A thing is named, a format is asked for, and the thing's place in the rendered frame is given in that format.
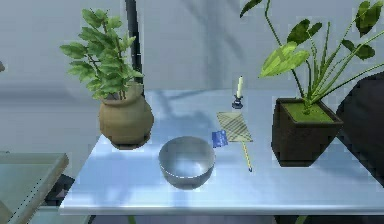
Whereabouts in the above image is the black armchair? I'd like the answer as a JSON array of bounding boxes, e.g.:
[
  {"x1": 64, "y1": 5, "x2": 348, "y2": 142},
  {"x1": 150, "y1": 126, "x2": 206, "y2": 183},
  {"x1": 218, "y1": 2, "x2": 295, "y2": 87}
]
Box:
[{"x1": 335, "y1": 70, "x2": 384, "y2": 188}]

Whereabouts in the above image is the glass side table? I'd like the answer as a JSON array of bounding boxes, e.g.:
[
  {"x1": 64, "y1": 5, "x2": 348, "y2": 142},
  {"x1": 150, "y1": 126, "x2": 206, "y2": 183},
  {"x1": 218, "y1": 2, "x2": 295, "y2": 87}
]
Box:
[{"x1": 0, "y1": 152, "x2": 70, "y2": 224}]

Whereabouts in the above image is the yellow pencil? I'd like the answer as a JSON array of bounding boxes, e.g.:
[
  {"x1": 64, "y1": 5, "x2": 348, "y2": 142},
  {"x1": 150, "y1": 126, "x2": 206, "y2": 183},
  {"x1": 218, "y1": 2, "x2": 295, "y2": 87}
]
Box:
[{"x1": 241, "y1": 141, "x2": 253, "y2": 173}]

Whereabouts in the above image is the grey metal bowl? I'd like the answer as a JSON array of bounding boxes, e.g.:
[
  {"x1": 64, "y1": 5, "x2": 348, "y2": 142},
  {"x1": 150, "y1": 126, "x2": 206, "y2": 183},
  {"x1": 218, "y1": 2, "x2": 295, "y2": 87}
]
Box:
[{"x1": 158, "y1": 135, "x2": 216, "y2": 191}]

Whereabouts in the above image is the tan checked cloth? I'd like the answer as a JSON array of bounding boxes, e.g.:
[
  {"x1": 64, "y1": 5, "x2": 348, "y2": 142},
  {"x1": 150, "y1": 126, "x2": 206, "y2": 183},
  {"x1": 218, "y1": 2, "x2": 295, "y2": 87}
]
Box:
[{"x1": 216, "y1": 111, "x2": 254, "y2": 144}]

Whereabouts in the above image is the black floor lamp pole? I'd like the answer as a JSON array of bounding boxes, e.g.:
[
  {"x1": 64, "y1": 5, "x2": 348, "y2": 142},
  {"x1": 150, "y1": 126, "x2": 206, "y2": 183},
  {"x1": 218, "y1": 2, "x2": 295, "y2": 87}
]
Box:
[{"x1": 124, "y1": 0, "x2": 146, "y2": 98}]

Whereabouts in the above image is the leafy plant in tan pot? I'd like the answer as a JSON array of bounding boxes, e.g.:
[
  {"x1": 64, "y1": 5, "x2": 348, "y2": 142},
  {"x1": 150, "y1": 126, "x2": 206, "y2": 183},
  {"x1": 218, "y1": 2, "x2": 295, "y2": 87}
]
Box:
[{"x1": 59, "y1": 8, "x2": 155, "y2": 150}]

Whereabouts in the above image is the white table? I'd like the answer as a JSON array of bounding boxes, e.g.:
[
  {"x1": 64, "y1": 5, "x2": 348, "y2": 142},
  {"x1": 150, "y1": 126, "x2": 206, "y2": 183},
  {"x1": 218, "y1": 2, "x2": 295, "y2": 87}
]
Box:
[{"x1": 59, "y1": 88, "x2": 384, "y2": 216}]

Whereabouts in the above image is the tall plant in black pot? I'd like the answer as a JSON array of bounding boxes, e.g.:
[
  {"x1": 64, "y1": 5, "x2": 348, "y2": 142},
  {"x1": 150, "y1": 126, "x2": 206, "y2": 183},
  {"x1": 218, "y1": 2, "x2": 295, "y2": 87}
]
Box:
[{"x1": 239, "y1": 0, "x2": 384, "y2": 168}]

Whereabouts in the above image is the white candle on dark holder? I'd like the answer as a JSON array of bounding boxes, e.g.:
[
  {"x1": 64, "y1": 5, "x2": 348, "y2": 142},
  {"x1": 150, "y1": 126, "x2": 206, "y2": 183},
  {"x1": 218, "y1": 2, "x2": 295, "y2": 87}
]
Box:
[{"x1": 231, "y1": 75, "x2": 244, "y2": 110}]

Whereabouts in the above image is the small blue card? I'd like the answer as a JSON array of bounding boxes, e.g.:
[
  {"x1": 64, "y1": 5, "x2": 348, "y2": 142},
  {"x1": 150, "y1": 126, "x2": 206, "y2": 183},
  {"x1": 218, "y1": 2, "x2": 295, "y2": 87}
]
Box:
[{"x1": 211, "y1": 130, "x2": 229, "y2": 148}]

